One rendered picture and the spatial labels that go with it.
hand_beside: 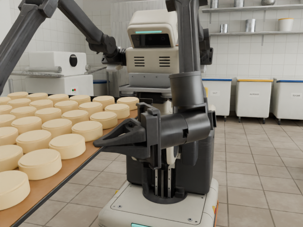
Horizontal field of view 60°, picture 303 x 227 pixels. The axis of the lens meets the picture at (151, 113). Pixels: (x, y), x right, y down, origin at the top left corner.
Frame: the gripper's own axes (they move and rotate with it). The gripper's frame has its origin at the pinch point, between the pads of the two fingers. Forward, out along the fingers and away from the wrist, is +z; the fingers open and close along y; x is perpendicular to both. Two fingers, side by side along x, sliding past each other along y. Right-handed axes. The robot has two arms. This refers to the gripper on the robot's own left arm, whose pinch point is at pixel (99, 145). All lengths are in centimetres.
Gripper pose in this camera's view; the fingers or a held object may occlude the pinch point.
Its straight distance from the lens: 41.8
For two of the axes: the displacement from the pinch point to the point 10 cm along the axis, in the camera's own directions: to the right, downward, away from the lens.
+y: 0.2, 9.6, 2.9
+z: -8.9, 1.5, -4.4
